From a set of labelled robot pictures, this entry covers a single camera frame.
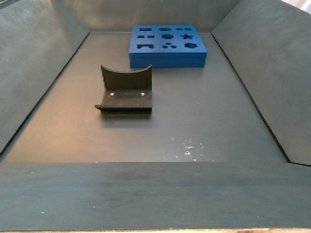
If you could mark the black curved fixture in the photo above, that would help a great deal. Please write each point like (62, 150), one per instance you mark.
(127, 91)

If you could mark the blue foam shape block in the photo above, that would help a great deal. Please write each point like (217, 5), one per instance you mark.
(165, 46)

